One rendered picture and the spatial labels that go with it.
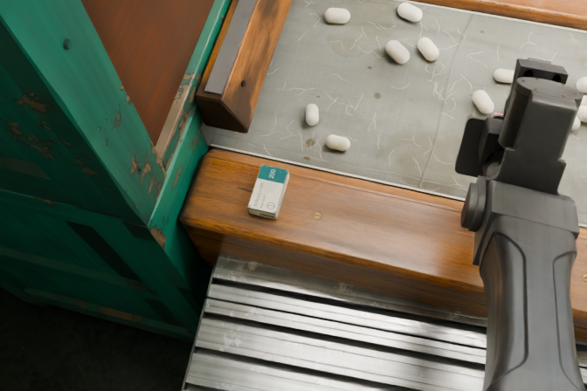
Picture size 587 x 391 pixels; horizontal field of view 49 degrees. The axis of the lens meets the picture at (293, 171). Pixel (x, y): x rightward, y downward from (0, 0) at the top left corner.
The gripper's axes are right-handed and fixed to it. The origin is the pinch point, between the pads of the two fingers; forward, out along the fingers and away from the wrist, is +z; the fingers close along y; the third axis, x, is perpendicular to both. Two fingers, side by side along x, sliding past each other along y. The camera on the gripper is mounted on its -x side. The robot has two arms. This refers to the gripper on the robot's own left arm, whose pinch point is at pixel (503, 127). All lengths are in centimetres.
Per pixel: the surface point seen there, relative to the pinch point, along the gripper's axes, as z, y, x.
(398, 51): 12.8, 14.3, -3.7
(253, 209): -10.0, 26.6, 12.8
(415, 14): 18.3, 13.2, -8.1
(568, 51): 19.3, -8.4, -6.5
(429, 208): -4.3, 6.4, 10.3
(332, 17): 16.2, 24.6, -6.0
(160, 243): -15.0, 36.0, 17.2
